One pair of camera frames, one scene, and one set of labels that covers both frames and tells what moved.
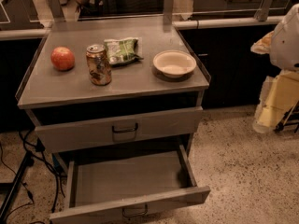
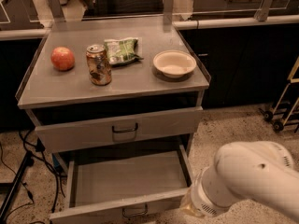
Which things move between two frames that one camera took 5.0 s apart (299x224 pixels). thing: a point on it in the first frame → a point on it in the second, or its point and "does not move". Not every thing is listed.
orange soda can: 98,64 does not move
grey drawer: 106,187 does not move
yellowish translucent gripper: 286,46 → 202,202
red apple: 63,58 does not move
